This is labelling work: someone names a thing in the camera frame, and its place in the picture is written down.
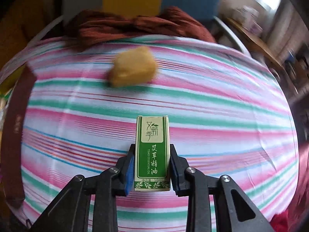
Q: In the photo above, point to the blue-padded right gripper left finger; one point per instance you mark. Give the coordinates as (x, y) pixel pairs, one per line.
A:
(69, 210)

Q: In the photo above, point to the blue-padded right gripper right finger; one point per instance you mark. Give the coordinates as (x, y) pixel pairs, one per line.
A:
(234, 210)

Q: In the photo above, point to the green essential oil box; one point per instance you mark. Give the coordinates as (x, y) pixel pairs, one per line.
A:
(152, 154)

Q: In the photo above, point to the small tan sponge cube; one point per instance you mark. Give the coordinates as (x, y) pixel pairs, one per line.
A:
(132, 67)

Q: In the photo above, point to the red blanket at edge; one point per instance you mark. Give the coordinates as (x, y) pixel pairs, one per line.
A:
(295, 218)

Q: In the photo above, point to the striped pink green bedsheet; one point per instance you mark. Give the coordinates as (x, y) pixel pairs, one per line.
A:
(222, 110)

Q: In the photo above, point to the gold metal tin box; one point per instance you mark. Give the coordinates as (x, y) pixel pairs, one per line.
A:
(12, 138)

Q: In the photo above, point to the wooden side shelf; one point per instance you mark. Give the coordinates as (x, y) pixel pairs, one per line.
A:
(254, 43)

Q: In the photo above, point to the dark red crumpled cloth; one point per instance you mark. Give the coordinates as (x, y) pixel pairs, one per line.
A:
(91, 27)

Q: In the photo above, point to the white boxes on shelf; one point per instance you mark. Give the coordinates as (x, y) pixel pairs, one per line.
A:
(247, 18)

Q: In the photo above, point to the white bed frame rail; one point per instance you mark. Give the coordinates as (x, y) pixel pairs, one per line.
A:
(227, 32)

